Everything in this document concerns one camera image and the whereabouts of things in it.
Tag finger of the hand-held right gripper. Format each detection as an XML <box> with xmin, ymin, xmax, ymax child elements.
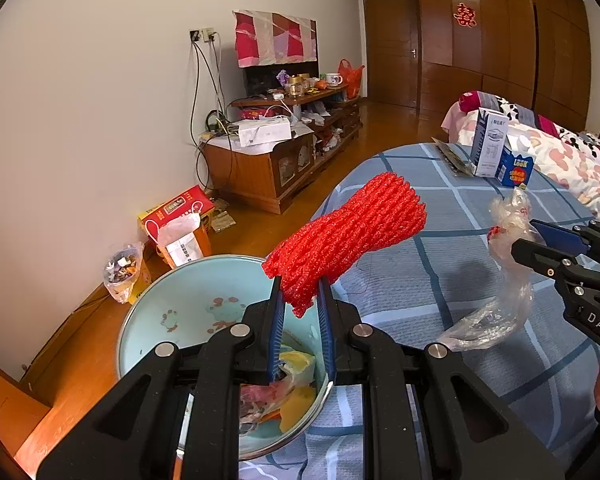
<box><xmin>511</xmin><ymin>237</ymin><xmax>600</xmax><ymax>286</ymax></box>
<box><xmin>530</xmin><ymin>219</ymin><xmax>600</xmax><ymax>261</ymax></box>

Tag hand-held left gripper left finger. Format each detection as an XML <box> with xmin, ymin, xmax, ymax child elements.
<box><xmin>36</xmin><ymin>276</ymin><xmax>284</xmax><ymax>480</ymax></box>

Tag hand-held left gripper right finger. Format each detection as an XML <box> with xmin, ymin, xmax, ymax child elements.
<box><xmin>319</xmin><ymin>276</ymin><xmax>566</xmax><ymax>480</ymax></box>

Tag clear plastic bag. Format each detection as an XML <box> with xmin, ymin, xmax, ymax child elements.
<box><xmin>436</xmin><ymin>187</ymin><xmax>547</xmax><ymax>355</ymax></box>

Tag light blue cartoon bucket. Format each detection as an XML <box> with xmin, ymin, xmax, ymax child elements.
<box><xmin>116</xmin><ymin>255</ymin><xmax>333</xmax><ymax>462</ymax></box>

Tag red foam net sleeve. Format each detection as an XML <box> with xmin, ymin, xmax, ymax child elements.
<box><xmin>261</xmin><ymin>171</ymin><xmax>427</xmax><ymax>318</ymax></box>

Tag yellow green plastic bag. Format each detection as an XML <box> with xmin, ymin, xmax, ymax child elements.
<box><xmin>279</xmin><ymin>350</ymin><xmax>317</xmax><ymax>386</ymax></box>

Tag small blue carton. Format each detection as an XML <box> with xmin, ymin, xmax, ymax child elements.
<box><xmin>497</xmin><ymin>147</ymin><xmax>537</xmax><ymax>187</ymax></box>

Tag blue checked tablecloth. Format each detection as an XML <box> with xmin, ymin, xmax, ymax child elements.
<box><xmin>237</xmin><ymin>142</ymin><xmax>600</xmax><ymax>480</ymax></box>

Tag tall white milk carton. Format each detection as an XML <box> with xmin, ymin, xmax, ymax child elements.
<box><xmin>470</xmin><ymin>107</ymin><xmax>511</xmax><ymax>178</ymax></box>

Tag brown packets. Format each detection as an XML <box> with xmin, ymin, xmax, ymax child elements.
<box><xmin>210</xmin><ymin>199</ymin><xmax>237</xmax><ymax>233</ymax></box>

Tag white paper bag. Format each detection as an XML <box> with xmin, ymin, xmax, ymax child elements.
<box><xmin>157</xmin><ymin>212</ymin><xmax>213</xmax><ymax>268</ymax></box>

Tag cow print blanket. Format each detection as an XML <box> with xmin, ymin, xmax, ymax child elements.
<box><xmin>457</xmin><ymin>91</ymin><xmax>600</xmax><ymax>161</ymax></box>

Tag dark flat foil packet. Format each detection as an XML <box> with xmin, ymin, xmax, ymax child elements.
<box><xmin>431</xmin><ymin>136</ymin><xmax>473</xmax><ymax>177</ymax></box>

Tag wooden television cabinet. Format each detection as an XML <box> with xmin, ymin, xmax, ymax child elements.
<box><xmin>200</xmin><ymin>85</ymin><xmax>363</xmax><ymax>216</ymax></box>

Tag red gift box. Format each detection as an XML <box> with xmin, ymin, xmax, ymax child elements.
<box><xmin>138</xmin><ymin>185</ymin><xmax>216</xmax><ymax>256</ymax></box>

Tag clear bag of wrappers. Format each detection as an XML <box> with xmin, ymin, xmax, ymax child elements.
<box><xmin>103</xmin><ymin>241</ymin><xmax>152</xmax><ymax>306</ymax></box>

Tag wooden wardrobe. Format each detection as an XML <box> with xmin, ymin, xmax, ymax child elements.
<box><xmin>342</xmin><ymin>0</ymin><xmax>593</xmax><ymax>128</ymax></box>

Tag white flat box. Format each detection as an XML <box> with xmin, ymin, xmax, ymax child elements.
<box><xmin>237</xmin><ymin>117</ymin><xmax>292</xmax><ymax>147</ymax></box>

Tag black television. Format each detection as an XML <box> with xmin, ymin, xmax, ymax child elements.
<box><xmin>243</xmin><ymin>60</ymin><xmax>320</xmax><ymax>98</ymax></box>

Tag orange plastic bag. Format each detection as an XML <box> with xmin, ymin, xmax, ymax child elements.
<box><xmin>337</xmin><ymin>59</ymin><xmax>366</xmax><ymax>100</ymax></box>

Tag wooden door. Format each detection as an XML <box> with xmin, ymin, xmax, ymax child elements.
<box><xmin>360</xmin><ymin>0</ymin><xmax>423</xmax><ymax>110</ymax></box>

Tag red white patchwork cloth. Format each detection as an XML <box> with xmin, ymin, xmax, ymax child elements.
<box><xmin>232</xmin><ymin>9</ymin><xmax>317</xmax><ymax>68</ymax></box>

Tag black power cable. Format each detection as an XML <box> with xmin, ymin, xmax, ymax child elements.
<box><xmin>190</xmin><ymin>40</ymin><xmax>231</xmax><ymax>191</ymax></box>

